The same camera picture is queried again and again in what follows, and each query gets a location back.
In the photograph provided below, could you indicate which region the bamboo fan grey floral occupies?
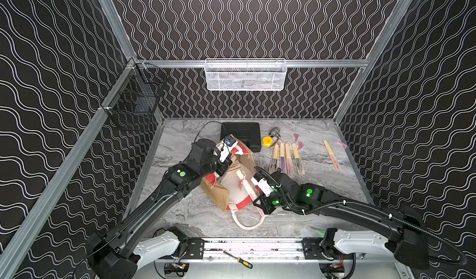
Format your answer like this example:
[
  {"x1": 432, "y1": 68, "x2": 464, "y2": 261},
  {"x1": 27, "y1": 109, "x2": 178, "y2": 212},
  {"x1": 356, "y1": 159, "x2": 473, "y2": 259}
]
[{"x1": 291, "y1": 133, "x2": 305, "y2": 176}]

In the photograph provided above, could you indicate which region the yellow black handled screwdriver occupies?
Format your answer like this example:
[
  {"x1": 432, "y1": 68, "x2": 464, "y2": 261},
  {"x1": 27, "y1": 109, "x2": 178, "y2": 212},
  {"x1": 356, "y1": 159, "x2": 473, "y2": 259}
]
[{"x1": 223, "y1": 250, "x2": 254, "y2": 269}]

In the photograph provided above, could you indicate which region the yellow thread seal tape spool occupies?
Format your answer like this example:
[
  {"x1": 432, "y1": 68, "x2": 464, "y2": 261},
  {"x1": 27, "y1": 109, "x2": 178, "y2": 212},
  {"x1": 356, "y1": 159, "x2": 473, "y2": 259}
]
[{"x1": 262, "y1": 136, "x2": 273, "y2": 148}]

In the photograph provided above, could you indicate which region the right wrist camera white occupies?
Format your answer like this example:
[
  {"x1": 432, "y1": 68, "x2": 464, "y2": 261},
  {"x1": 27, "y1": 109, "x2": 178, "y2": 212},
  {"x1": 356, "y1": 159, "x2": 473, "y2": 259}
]
[{"x1": 251, "y1": 175, "x2": 274, "y2": 197}]

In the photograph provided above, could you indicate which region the black plastic tool case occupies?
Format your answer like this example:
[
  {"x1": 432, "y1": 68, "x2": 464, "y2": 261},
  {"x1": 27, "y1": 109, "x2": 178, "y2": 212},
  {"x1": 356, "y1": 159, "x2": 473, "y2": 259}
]
[{"x1": 220, "y1": 122, "x2": 262, "y2": 153}]

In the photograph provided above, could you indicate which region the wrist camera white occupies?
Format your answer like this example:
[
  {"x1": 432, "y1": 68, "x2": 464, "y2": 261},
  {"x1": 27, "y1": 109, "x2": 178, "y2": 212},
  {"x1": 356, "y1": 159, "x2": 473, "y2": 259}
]
[
  {"x1": 219, "y1": 135, "x2": 238, "y2": 163},
  {"x1": 251, "y1": 175, "x2": 274, "y2": 197}
]

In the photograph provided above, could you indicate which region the steel ball valve brown handle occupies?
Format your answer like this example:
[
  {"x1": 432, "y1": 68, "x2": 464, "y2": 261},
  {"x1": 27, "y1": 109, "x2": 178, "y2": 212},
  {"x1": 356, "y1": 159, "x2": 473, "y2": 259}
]
[{"x1": 269, "y1": 127, "x2": 281, "y2": 146}]

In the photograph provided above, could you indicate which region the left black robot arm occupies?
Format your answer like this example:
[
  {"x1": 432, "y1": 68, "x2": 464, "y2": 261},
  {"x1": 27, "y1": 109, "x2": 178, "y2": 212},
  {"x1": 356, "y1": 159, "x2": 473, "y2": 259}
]
[{"x1": 86, "y1": 136, "x2": 238, "y2": 279}]

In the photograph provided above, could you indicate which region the white wire mesh basket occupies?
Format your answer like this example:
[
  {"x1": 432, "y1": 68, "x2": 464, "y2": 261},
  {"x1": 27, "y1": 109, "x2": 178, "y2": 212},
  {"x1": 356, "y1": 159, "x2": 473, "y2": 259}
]
[{"x1": 204, "y1": 58, "x2": 288, "y2": 91}]

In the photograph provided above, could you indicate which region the bamboo fan purple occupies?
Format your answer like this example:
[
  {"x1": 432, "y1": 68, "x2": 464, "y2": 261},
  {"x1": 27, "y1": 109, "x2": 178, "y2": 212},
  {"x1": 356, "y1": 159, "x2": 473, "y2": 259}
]
[{"x1": 280, "y1": 143, "x2": 287, "y2": 174}]

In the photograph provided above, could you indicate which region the red jute tote bag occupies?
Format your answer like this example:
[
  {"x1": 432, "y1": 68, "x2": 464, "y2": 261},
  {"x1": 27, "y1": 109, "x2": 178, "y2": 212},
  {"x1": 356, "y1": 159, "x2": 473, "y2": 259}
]
[{"x1": 200, "y1": 136, "x2": 265, "y2": 231}]

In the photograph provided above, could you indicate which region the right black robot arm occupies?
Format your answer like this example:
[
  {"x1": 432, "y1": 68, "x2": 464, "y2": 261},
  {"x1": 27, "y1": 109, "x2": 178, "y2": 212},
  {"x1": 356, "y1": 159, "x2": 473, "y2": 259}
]
[{"x1": 252, "y1": 167, "x2": 467, "y2": 270}]

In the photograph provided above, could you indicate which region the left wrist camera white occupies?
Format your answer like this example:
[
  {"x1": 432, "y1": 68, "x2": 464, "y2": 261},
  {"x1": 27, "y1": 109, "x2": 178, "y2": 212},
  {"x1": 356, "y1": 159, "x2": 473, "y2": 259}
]
[{"x1": 219, "y1": 135, "x2": 238, "y2": 163}]

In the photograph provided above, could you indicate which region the bamboo fan pink stripe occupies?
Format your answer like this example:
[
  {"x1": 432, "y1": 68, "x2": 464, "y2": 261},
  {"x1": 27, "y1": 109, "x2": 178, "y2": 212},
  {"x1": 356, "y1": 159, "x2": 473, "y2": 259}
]
[{"x1": 322, "y1": 140, "x2": 348, "y2": 172}]

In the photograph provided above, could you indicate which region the aluminium frame corner post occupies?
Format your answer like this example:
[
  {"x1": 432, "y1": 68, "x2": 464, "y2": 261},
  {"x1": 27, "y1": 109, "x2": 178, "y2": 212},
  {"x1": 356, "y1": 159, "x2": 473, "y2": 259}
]
[{"x1": 333, "y1": 0, "x2": 425, "y2": 124}]

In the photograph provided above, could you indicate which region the bamboo fan floral white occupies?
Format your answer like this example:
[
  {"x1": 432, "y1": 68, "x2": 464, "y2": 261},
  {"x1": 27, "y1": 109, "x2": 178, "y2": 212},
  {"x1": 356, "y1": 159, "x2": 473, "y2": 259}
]
[{"x1": 268, "y1": 144, "x2": 280, "y2": 174}]

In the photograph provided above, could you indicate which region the black wire mesh basket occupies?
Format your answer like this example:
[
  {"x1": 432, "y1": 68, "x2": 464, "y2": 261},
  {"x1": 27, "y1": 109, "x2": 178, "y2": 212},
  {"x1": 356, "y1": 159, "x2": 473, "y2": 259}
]
[{"x1": 105, "y1": 62, "x2": 170, "y2": 133}]

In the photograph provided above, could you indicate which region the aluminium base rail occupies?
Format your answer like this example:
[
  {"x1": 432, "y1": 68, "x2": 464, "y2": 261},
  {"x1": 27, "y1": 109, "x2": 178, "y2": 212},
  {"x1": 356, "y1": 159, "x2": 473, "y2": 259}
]
[{"x1": 148, "y1": 237, "x2": 406, "y2": 263}]

